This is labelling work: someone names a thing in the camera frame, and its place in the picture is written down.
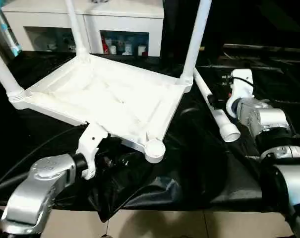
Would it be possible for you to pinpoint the white plastic table leg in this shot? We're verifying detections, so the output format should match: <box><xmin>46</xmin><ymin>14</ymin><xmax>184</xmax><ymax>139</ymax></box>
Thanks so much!
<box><xmin>64</xmin><ymin>0</ymin><xmax>88</xmax><ymax>59</ymax></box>
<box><xmin>193</xmin><ymin>67</ymin><xmax>241</xmax><ymax>143</ymax></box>
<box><xmin>0</xmin><ymin>44</ymin><xmax>24</xmax><ymax>102</ymax></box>
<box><xmin>182</xmin><ymin>0</ymin><xmax>213</xmax><ymax>86</ymax></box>

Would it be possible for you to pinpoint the white plastic table top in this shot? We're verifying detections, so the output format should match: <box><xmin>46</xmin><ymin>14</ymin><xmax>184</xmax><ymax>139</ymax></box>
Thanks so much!
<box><xmin>8</xmin><ymin>53</ymin><xmax>194</xmax><ymax>164</ymax></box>

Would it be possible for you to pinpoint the black mat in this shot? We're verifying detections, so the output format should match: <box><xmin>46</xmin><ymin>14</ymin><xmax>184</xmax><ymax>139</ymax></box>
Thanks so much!
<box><xmin>0</xmin><ymin>51</ymin><xmax>300</xmax><ymax>223</ymax></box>

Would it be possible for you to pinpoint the dark metal bar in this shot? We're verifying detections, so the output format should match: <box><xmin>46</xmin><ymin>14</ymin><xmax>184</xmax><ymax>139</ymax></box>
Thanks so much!
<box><xmin>224</xmin><ymin>44</ymin><xmax>300</xmax><ymax>52</ymax></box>

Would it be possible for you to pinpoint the white sideboard cabinet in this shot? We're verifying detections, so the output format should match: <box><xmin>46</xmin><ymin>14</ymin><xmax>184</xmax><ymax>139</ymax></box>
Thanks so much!
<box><xmin>0</xmin><ymin>0</ymin><xmax>165</xmax><ymax>57</ymax></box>

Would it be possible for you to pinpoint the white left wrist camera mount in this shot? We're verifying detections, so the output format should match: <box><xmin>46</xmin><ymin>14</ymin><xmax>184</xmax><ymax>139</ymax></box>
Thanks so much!
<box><xmin>77</xmin><ymin>122</ymin><xmax>110</xmax><ymax>179</ymax></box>

